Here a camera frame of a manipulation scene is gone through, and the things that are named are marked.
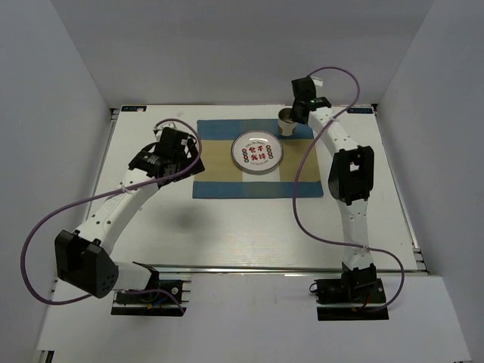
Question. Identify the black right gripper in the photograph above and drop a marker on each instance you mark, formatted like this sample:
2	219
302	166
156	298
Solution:
294	115

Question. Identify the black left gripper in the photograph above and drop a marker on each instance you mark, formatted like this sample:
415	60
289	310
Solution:
192	151

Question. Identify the white brown metal cup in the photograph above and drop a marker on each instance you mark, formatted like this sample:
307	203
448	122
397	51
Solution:
286	126

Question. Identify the white plate with red print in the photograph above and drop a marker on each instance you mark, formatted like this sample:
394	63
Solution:
257	152

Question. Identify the blue tan white placemat cloth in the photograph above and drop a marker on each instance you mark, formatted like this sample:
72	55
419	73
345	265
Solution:
224	179

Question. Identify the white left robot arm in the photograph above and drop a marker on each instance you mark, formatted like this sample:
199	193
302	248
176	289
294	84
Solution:
83	255

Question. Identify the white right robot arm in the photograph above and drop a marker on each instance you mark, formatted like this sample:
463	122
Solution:
351	177

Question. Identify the blue label sticker right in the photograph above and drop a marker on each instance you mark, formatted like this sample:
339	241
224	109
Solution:
360	110

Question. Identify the blue label sticker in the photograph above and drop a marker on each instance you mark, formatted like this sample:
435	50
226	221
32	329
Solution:
133	108
360	110

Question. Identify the blue label sticker left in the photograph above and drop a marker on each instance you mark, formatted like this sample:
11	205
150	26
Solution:
133	108

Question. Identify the aluminium table frame rail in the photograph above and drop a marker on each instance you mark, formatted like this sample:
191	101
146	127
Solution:
173	229

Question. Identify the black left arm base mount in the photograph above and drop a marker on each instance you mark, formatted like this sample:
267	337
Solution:
168	297

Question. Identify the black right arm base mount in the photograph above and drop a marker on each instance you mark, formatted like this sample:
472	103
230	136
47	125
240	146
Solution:
337	301

